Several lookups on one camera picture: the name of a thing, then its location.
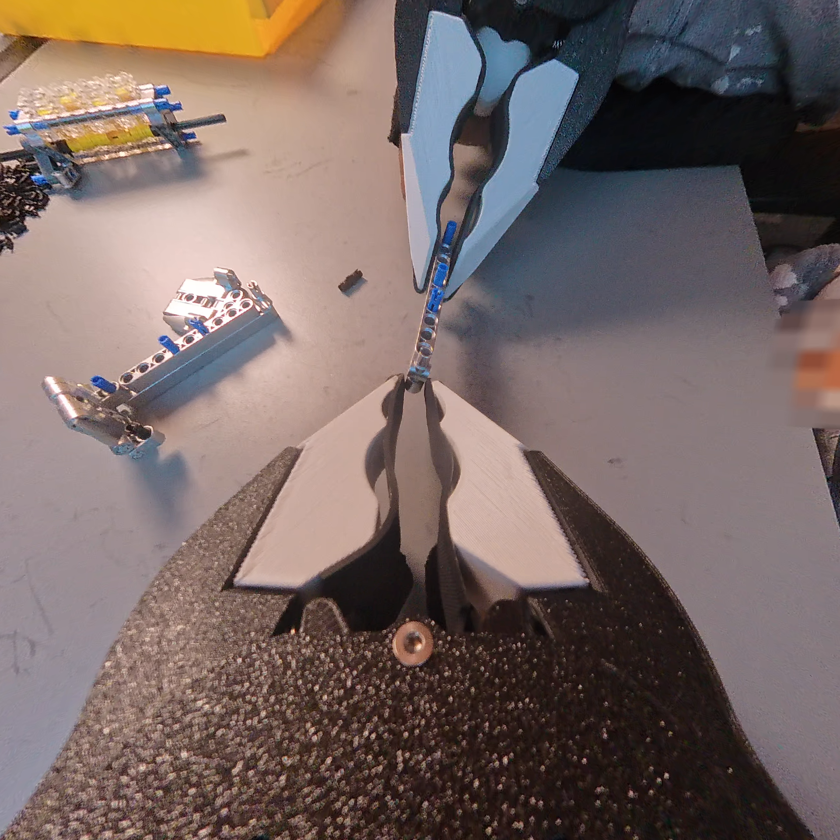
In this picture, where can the yellow plastic bin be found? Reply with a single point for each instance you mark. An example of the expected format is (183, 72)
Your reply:
(164, 26)

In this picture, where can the pile of black toy pieces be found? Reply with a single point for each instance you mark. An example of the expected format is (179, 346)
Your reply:
(19, 197)

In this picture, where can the grey desk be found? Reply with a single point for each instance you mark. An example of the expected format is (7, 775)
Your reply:
(590, 328)

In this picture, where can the grey holed beam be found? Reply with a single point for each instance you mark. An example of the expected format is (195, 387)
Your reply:
(448, 233)

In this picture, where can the small black toy pin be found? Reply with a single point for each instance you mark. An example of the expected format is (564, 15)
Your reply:
(352, 282)

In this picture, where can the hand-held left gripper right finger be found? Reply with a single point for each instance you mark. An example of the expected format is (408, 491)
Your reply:
(512, 518)

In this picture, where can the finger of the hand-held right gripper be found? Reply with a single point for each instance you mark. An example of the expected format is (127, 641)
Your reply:
(531, 131)
(433, 98)

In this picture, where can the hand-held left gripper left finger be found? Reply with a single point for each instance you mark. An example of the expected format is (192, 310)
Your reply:
(315, 512)

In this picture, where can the small grey connector pin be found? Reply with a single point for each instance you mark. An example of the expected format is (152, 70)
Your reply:
(417, 379)

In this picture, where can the long grey beam panel assembly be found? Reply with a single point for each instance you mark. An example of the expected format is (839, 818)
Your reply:
(197, 348)

